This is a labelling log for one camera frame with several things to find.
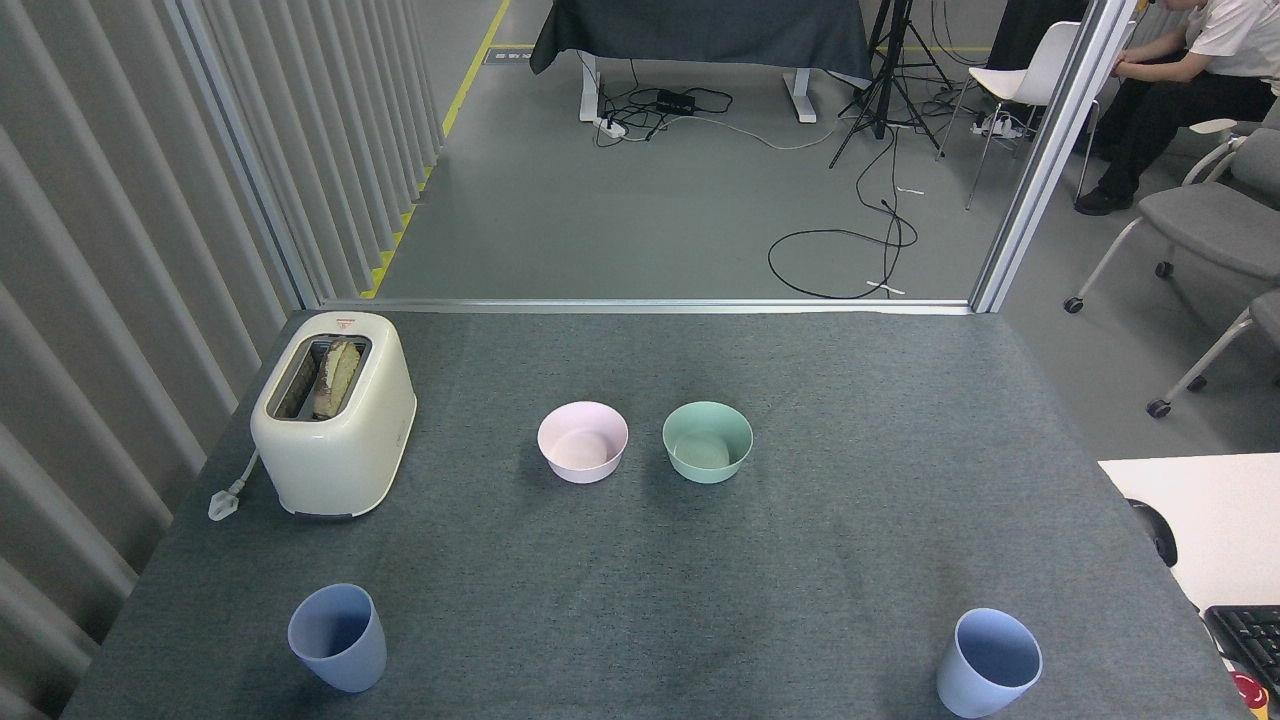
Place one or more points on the blue plastic cup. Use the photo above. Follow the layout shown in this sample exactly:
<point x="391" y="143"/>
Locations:
<point x="972" y="692"/>
<point x="337" y="655"/>

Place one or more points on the pink bowl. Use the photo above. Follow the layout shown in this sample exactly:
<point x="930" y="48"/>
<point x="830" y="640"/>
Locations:
<point x="583" y="468"/>

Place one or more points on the green bowl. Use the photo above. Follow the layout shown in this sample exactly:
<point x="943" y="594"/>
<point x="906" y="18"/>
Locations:
<point x="707" y="472"/>

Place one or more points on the white power strip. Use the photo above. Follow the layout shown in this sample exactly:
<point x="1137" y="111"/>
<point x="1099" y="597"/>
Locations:
<point x="995" y="125"/>
<point x="610" y="126"/>

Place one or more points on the black power adapter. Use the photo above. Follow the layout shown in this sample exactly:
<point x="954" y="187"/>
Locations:
<point x="675" y="101"/>

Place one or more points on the bread slice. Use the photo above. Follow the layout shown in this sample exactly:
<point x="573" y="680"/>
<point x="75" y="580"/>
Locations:
<point x="336" y="378"/>

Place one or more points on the cream toaster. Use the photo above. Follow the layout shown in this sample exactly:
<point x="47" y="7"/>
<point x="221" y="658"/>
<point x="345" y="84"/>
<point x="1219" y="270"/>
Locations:
<point x="340" y="455"/>

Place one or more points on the table with dark cloth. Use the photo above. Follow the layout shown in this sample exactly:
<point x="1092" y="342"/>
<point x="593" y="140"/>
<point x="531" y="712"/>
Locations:
<point x="700" y="30"/>

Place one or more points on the black tripod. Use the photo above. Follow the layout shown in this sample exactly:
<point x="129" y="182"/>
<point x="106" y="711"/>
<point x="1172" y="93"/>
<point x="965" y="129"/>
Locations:
<point x="888" y="80"/>

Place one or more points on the white toaster plug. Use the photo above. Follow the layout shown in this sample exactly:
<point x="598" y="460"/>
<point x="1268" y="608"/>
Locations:
<point x="224" y="502"/>

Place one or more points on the white chair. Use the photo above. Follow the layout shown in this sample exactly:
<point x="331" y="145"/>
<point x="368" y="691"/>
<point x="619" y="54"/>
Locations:
<point x="1030" y="75"/>

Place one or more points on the black computer mouse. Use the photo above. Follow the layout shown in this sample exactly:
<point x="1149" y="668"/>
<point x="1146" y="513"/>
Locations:
<point x="1160" y="532"/>

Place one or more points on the grey office chair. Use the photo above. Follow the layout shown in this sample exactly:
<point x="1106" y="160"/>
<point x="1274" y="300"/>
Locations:
<point x="1200" y="220"/>
<point x="1265" y="315"/>

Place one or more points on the person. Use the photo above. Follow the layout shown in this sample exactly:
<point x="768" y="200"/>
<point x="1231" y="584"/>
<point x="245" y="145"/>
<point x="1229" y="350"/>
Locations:
<point x="1170" y="95"/>

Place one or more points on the white desk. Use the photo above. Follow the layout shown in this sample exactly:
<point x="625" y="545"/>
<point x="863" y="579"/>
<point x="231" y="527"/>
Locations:
<point x="1220" y="520"/>

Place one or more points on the black keyboard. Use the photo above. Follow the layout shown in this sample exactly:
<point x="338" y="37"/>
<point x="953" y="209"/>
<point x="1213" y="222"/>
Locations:
<point x="1250" y="635"/>

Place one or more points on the red button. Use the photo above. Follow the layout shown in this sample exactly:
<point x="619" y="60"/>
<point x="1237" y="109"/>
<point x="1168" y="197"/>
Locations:
<point x="1250" y="690"/>

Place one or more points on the silver frame rail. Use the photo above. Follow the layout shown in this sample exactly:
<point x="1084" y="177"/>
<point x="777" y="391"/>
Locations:
<point x="650" y="305"/>

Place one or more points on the silver frame post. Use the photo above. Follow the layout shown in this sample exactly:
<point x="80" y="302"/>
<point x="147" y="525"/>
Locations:
<point x="1050" y="150"/>
<point x="240" y="150"/>

